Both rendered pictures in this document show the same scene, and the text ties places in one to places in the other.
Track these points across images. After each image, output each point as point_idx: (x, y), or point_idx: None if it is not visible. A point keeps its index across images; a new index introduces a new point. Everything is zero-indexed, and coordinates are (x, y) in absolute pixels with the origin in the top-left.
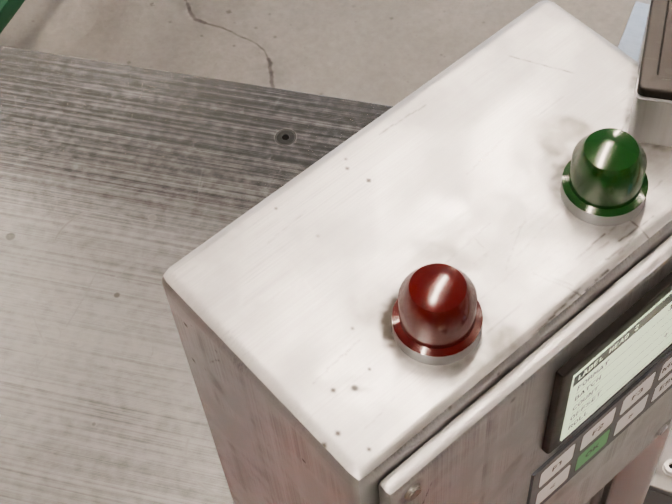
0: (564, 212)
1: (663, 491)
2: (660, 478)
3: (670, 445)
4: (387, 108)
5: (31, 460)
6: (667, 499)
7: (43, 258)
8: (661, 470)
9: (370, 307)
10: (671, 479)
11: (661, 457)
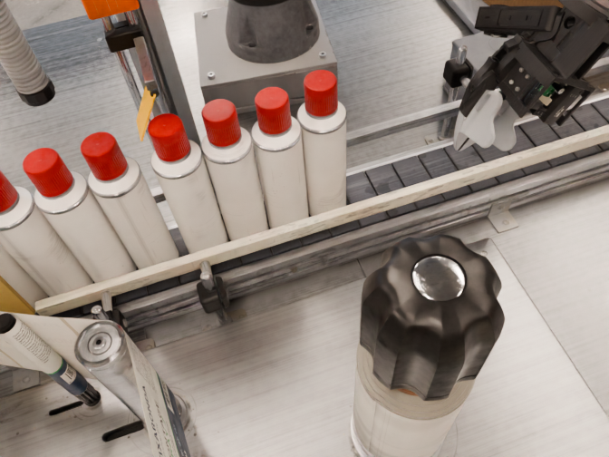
0: None
1: (212, 85)
2: (208, 82)
3: (207, 70)
4: (23, 31)
5: None
6: (217, 91)
7: None
8: (207, 79)
9: None
10: (213, 80)
11: (205, 75)
